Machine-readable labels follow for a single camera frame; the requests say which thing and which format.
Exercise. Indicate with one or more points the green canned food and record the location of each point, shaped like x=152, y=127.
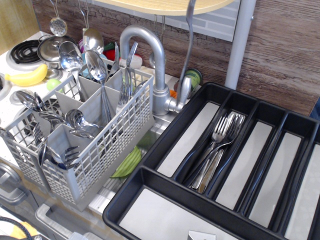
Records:
x=196, y=77

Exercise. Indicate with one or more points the black cutlery tray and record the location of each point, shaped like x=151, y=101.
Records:
x=265, y=187

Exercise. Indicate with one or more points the steel pot lid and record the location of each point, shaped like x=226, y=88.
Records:
x=48, y=50

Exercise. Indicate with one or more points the silver sink faucet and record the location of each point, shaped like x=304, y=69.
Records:
x=162, y=101

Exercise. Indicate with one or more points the hanging perforated skimmer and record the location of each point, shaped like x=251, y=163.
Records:
x=57, y=25

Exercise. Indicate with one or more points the red toy tomato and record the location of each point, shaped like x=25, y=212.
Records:
x=110, y=54

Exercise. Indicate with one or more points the silver knife in basket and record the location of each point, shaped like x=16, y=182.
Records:
x=116, y=62

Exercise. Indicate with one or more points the wooden shelf board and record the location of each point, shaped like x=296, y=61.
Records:
x=167, y=7

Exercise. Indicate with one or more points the black stove burner coil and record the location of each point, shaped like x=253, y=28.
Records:
x=26, y=52

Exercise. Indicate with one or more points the green leaf-shaped mat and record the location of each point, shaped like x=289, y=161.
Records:
x=128, y=164

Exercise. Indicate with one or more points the silver slotted spoon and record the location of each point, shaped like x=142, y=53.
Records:
x=97, y=69

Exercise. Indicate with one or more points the silver fork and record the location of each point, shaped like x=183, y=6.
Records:
x=217, y=136
x=125, y=93
x=189, y=20
x=128, y=78
x=235, y=122

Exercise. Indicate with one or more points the hanging silver ladle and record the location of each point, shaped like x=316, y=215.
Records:
x=91, y=38

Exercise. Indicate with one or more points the grey metal post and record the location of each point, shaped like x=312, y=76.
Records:
x=240, y=38

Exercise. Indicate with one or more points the green toy ball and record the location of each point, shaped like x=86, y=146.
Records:
x=52, y=83

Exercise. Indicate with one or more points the small silver ladle spoon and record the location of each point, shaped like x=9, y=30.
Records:
x=77, y=120

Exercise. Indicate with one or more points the large silver serving spoon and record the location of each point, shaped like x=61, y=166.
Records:
x=71, y=61

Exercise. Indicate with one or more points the silver spoon left corner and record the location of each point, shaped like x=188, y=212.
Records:
x=27, y=100

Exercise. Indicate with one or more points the grey plastic cutlery basket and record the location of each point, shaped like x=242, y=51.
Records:
x=97, y=158

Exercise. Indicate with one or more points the silver fork front corner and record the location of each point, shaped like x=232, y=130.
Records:
x=66, y=160

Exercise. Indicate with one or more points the yellow toy banana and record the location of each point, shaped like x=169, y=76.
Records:
x=28, y=79

